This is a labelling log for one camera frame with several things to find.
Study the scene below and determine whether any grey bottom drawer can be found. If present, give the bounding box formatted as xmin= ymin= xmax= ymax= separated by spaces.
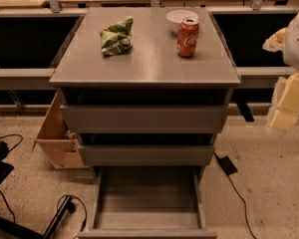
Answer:
xmin=79 ymin=166 xmax=217 ymax=239

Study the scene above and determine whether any grey drawer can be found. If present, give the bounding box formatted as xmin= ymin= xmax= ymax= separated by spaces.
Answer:
xmin=58 ymin=88 xmax=232 ymax=133
xmin=79 ymin=133 xmax=214 ymax=166
xmin=79 ymin=166 xmax=217 ymax=239

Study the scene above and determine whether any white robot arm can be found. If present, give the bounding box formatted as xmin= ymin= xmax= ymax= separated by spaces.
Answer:
xmin=263 ymin=13 xmax=299 ymax=135

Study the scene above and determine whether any grey drawer cabinet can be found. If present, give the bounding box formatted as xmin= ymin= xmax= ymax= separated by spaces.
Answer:
xmin=50 ymin=7 xmax=240 ymax=174

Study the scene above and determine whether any grey middle drawer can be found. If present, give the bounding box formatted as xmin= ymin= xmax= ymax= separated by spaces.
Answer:
xmin=79 ymin=133 xmax=214 ymax=166

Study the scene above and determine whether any grey top drawer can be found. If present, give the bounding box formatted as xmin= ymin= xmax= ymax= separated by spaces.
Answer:
xmin=58 ymin=88 xmax=232 ymax=133

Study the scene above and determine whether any red soda can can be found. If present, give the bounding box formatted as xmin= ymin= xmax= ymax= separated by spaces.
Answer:
xmin=177 ymin=17 xmax=199 ymax=58

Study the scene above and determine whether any green chip bag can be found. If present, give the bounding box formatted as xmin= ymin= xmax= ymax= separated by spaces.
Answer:
xmin=100 ymin=16 xmax=134 ymax=56

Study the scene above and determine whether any black power adapter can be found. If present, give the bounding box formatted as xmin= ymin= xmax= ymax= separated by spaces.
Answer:
xmin=217 ymin=156 xmax=237 ymax=175

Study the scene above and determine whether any white bowl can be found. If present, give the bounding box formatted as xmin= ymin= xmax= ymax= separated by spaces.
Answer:
xmin=166 ymin=9 xmax=198 ymax=35

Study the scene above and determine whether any cardboard box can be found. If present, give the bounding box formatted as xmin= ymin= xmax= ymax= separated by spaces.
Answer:
xmin=35 ymin=94 xmax=85 ymax=168

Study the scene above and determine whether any black stand base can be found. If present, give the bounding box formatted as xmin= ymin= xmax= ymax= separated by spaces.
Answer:
xmin=0 ymin=195 xmax=74 ymax=239

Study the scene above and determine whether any black adapter cable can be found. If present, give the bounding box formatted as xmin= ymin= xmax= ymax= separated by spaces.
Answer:
xmin=227 ymin=173 xmax=257 ymax=239

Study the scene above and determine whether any grey metal rail frame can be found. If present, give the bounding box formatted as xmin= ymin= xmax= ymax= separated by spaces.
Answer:
xmin=0 ymin=0 xmax=299 ymax=90

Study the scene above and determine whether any black floor cable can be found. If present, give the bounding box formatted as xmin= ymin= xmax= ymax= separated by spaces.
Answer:
xmin=56 ymin=194 xmax=88 ymax=239

